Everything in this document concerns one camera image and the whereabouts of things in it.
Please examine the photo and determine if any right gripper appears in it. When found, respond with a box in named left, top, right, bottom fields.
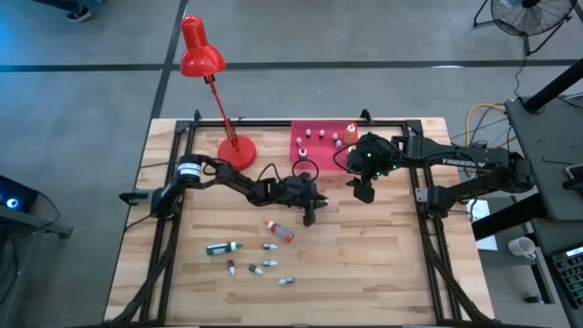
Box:
left=344, top=134, right=402, bottom=204

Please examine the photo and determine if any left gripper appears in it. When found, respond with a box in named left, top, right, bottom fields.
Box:
left=259, top=175, right=330, bottom=228

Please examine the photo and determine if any pink plastic bin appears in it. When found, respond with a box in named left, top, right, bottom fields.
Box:
left=290, top=119, right=362, bottom=173

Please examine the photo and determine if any large green coloring bottle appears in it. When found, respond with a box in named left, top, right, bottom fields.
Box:
left=206, top=241, right=244, bottom=256

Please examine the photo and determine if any large red-orange coloring bottle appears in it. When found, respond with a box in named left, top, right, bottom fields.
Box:
left=262, top=219, right=296, bottom=244

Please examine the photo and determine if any red desk lamp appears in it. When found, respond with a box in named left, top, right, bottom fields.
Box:
left=179, top=15, right=259, bottom=172

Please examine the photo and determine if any white paper sheet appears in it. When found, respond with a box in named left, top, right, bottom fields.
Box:
left=465, top=199, right=499, bottom=252

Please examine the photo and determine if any black slanted beam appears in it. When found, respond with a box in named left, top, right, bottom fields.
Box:
left=471, top=193, right=550, bottom=241

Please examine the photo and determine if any white mug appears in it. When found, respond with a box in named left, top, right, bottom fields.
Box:
left=507, top=236, right=538, bottom=261

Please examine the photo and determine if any grey side table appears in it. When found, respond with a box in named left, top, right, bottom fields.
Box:
left=504, top=93, right=583, bottom=222

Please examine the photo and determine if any grey desk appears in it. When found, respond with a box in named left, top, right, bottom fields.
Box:
left=530, top=217, right=583, bottom=328

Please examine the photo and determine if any black phone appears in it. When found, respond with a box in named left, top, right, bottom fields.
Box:
left=563, top=163, right=583, bottom=191

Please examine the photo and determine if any black slanted pole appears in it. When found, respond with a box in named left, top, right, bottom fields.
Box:
left=523, top=57, right=583, bottom=114

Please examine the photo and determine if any black keyboard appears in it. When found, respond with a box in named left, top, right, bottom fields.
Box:
left=549, top=245, right=583, bottom=311

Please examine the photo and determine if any black floor fan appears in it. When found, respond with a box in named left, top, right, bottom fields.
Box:
left=472, top=0, right=576, bottom=56

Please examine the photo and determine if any black device with blue light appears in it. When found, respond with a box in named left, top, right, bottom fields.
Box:
left=0, top=175, right=40, bottom=215

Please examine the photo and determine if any person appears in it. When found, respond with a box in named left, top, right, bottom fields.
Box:
left=31, top=0, right=106, bottom=24

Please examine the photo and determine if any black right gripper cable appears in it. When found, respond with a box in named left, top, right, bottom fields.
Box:
left=332, top=144, right=355, bottom=175

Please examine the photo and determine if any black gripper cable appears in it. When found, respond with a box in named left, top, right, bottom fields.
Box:
left=332, top=144, right=355, bottom=175
left=256, top=158, right=320, bottom=184

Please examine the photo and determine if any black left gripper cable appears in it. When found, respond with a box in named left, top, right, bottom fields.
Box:
left=256, top=158, right=320, bottom=184

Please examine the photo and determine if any black metal table frame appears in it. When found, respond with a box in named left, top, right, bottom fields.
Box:
left=107, top=108, right=496, bottom=328

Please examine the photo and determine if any yellow cable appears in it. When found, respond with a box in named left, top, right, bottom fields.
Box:
left=465, top=102, right=518, bottom=151

